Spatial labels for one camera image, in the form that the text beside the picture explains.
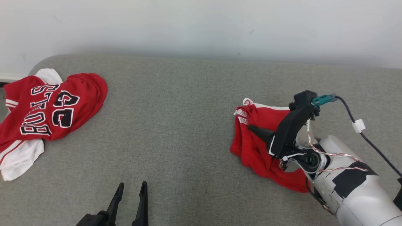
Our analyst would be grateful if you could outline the red shorts white trim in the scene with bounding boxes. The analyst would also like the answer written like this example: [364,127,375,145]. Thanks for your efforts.
[230,98,311,193]

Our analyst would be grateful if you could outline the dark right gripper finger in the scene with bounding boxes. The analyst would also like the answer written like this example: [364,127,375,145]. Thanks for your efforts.
[247,125,276,142]

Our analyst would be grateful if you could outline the right black cable teal connector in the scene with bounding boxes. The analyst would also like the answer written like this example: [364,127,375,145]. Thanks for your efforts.
[312,94,402,178]

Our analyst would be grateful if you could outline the red white twisted wires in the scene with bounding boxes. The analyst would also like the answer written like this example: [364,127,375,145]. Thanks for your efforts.
[306,119,368,174]

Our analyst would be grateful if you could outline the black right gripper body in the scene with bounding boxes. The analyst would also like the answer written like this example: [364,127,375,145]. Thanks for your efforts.
[268,106,316,157]

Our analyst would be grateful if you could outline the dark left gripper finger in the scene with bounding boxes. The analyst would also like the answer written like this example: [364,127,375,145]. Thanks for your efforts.
[132,181,149,226]
[105,182,124,226]

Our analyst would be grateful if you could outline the red Bulls basketball jersey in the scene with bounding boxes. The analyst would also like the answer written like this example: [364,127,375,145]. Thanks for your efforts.
[0,68,108,181]

